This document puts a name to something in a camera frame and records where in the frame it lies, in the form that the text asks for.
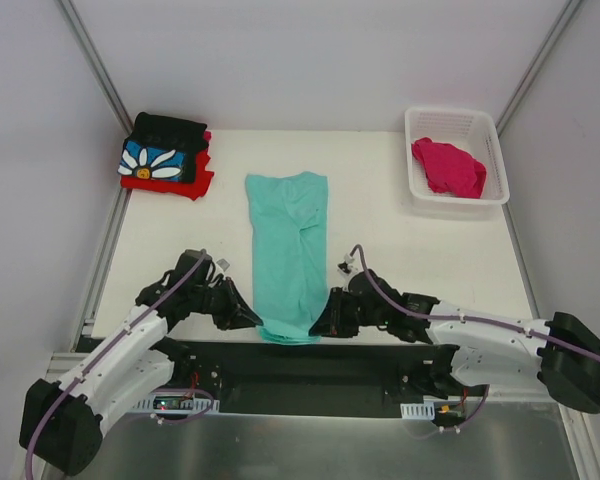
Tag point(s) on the pink folded t shirt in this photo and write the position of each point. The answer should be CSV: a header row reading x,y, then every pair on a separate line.
x,y
207,137

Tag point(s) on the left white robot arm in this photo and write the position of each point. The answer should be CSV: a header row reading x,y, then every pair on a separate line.
x,y
65,421

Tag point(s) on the left white cable duct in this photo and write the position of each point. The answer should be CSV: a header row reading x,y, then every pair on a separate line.
x,y
170,404

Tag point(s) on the right white cable duct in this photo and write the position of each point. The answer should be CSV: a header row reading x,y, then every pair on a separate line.
x,y
418,411

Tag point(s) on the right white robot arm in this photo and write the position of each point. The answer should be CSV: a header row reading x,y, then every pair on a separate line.
x,y
472,350

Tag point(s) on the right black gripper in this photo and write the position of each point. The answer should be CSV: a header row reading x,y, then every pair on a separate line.
x,y
342,313

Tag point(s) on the white plastic basket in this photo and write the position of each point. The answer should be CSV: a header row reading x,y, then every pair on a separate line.
x,y
473,132

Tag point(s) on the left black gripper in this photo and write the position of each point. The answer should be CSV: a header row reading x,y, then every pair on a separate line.
x,y
228,306

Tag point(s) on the right aluminium frame post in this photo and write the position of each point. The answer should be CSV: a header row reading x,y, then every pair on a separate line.
x,y
565,18

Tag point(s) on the teal t shirt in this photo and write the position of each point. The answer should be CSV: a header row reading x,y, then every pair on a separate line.
x,y
289,254

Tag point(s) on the red folded t shirt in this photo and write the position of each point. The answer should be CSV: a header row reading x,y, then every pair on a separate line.
x,y
193,191

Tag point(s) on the aluminium frame post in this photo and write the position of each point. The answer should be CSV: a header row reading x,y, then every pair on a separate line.
x,y
565,18
79,31

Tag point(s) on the white cable duct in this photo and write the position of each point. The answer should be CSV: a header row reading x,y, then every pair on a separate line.
x,y
170,404
418,411

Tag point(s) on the magenta t shirt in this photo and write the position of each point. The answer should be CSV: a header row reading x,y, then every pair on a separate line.
x,y
449,169

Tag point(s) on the left aluminium frame post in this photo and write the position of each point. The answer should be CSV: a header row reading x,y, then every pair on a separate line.
x,y
79,31

